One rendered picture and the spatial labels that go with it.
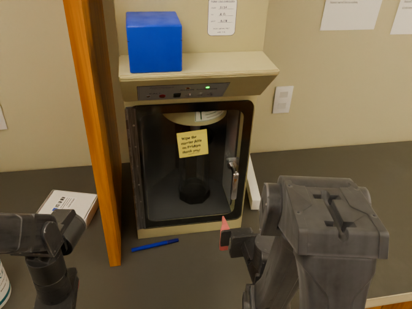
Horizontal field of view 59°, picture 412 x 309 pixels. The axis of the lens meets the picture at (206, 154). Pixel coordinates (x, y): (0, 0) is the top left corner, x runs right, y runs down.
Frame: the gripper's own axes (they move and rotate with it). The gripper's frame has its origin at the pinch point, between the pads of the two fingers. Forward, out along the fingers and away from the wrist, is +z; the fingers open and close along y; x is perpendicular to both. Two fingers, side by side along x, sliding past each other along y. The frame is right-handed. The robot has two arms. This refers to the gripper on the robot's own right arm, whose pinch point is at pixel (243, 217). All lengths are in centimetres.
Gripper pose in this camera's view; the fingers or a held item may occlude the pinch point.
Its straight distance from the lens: 92.2
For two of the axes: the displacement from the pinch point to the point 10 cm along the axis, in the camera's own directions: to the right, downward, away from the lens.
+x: -0.2, 8.3, 5.5
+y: -9.8, 0.8, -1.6
